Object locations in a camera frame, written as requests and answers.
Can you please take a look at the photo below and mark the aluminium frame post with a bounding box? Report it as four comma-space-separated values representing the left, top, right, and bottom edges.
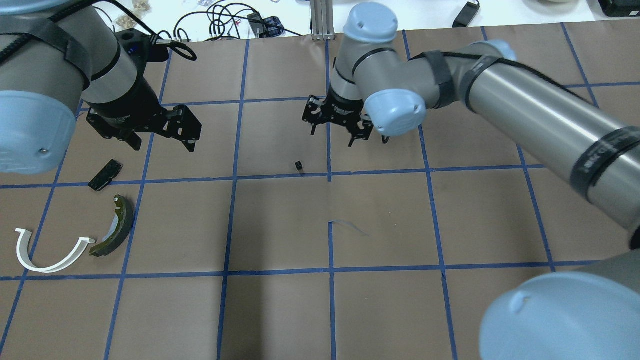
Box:
308, 0, 336, 42

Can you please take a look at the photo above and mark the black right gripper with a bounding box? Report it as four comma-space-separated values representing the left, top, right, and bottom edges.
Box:
302, 95, 374, 148

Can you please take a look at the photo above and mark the white curved plastic part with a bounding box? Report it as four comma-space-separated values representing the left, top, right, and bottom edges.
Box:
14, 228, 96, 275

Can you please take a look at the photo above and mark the black power adapter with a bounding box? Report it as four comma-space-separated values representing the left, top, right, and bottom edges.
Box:
451, 0, 481, 28

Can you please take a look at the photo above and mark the green brake shoe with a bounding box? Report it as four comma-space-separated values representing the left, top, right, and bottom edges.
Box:
89, 194, 136, 257

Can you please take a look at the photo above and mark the black brake pad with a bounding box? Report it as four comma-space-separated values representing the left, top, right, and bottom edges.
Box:
87, 159, 124, 192

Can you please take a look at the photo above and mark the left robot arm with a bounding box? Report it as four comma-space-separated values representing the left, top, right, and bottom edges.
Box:
0, 0, 202, 175

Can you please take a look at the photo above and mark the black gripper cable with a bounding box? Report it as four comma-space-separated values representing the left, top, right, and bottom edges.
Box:
0, 0, 198, 63

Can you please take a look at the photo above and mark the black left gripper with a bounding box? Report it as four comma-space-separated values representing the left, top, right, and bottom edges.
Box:
86, 75, 202, 153

